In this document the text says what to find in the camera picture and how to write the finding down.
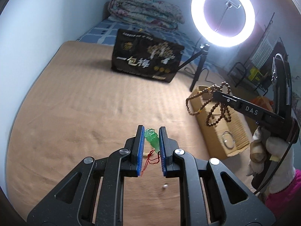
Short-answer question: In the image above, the brown wooden bead necklace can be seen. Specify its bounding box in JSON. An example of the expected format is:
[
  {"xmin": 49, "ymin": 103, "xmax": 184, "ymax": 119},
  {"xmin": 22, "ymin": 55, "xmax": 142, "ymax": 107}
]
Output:
[{"xmin": 185, "ymin": 81, "xmax": 232, "ymax": 128}]

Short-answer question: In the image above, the green jade pendant red cord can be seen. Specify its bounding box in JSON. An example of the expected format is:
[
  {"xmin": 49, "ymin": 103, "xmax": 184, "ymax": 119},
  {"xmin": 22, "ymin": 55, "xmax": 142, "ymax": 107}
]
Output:
[{"xmin": 140, "ymin": 127, "xmax": 162, "ymax": 177}]

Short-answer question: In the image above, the right white gloved hand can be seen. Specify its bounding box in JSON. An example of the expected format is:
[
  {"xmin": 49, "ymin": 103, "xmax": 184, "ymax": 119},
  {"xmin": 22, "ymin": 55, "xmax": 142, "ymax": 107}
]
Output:
[{"xmin": 246, "ymin": 127, "xmax": 295, "ymax": 179}]

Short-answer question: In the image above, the cardboard box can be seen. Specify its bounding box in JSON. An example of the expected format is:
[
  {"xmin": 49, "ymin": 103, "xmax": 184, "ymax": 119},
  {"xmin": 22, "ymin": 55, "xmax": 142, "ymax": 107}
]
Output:
[{"xmin": 191, "ymin": 85, "xmax": 251, "ymax": 158}]

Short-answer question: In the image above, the black metal drying rack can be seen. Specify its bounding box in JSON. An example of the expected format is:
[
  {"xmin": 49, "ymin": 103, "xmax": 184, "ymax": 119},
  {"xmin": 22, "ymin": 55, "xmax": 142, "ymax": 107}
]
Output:
[{"xmin": 227, "ymin": 14, "xmax": 288, "ymax": 95}]

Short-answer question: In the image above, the black mini tripod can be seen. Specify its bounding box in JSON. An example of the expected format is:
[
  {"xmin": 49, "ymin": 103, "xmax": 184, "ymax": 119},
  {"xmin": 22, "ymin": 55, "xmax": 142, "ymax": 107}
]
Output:
[{"xmin": 176, "ymin": 43, "xmax": 211, "ymax": 92}]

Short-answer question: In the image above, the black snack bag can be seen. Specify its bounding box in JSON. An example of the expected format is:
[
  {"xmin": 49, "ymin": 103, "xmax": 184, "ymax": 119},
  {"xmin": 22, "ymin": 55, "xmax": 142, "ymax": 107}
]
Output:
[{"xmin": 111, "ymin": 29, "xmax": 185, "ymax": 83}]

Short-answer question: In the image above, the blue patterned bed sheet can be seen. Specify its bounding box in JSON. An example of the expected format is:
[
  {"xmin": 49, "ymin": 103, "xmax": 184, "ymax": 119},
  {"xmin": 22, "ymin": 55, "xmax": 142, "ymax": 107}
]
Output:
[{"xmin": 79, "ymin": 19, "xmax": 200, "ymax": 82}]

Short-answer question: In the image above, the folded floral quilt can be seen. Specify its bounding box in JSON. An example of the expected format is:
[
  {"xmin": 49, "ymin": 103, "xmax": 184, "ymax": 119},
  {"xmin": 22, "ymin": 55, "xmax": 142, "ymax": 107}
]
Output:
[{"xmin": 108, "ymin": 0, "xmax": 185, "ymax": 31}]

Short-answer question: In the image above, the silver bangle ring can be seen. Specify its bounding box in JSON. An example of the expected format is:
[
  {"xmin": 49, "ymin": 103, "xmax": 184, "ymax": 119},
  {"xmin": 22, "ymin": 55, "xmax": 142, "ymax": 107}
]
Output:
[{"xmin": 221, "ymin": 131, "xmax": 236, "ymax": 150}]

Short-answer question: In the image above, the black power cable with switch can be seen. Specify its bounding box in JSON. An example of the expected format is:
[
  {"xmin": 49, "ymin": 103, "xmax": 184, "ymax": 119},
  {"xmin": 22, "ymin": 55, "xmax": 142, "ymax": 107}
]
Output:
[{"xmin": 184, "ymin": 67, "xmax": 224, "ymax": 81}]

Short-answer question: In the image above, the white ring light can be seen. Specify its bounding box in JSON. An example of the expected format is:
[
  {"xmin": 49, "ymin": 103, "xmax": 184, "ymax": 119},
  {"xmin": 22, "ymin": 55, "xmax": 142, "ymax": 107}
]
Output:
[{"xmin": 191, "ymin": 0, "xmax": 255, "ymax": 47}]

